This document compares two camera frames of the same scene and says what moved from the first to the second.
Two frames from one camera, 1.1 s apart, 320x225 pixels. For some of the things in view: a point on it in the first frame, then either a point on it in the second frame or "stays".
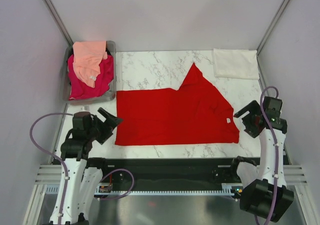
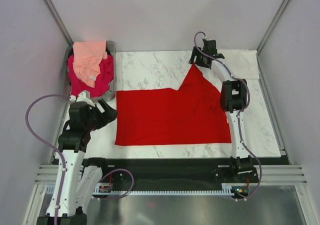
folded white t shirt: x=236 y=64 stays
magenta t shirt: x=78 y=88 stays
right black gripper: x=253 y=107 → x=195 y=52
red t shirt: x=196 y=113 stays
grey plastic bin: x=111 y=47 stays
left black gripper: x=111 y=123 → x=109 y=115
